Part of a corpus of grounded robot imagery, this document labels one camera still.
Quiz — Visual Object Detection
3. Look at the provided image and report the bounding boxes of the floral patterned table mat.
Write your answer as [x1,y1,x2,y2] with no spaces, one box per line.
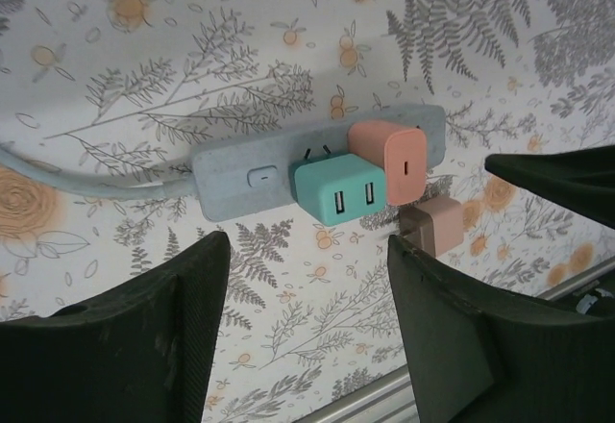
[0,0,615,423]

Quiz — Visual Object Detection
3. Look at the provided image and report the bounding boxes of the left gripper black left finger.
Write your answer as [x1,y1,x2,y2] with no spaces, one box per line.
[0,231,231,423]

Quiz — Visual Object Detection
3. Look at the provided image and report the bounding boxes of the teal dual-USB charger plug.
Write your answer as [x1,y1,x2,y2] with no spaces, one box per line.
[287,144,388,227]

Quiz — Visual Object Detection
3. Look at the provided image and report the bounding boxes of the dusty pink charger plug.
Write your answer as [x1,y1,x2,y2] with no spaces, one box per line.
[398,195,465,259]

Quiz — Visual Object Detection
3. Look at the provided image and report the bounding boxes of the blue-grey power strip cable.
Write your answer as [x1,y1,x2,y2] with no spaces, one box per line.
[0,146,206,203]

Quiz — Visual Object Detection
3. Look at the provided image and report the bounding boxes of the salmon orange charger plug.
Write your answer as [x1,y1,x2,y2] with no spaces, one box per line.
[348,121,428,207]

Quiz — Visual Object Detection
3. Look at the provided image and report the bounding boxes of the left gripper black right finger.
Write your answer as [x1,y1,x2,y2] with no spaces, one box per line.
[387,234,615,423]

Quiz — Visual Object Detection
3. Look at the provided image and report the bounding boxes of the blue-grey power strip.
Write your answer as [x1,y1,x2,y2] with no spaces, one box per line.
[191,103,447,222]

